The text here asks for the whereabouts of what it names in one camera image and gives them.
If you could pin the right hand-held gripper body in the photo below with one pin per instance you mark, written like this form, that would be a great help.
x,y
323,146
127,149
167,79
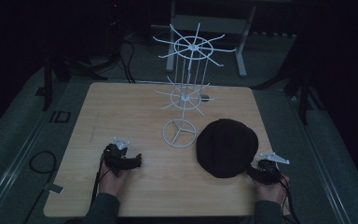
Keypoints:
x,y
268,169

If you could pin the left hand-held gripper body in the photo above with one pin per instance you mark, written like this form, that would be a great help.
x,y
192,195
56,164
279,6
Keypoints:
x,y
115,154

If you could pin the dark knitted hat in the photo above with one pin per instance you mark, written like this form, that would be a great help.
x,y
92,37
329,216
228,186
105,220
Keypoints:
x,y
227,147

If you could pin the person's right hand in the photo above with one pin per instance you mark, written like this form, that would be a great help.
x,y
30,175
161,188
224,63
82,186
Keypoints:
x,y
270,191

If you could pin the person's left hand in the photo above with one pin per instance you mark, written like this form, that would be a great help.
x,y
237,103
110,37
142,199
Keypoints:
x,y
113,183

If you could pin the black tripod stand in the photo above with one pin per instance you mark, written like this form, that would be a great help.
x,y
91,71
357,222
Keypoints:
x,y
303,90

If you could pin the table grommet hole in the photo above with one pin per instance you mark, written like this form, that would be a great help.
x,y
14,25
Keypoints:
x,y
204,98

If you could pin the black stand leg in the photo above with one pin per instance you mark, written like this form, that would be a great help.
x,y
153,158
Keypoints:
x,y
47,84

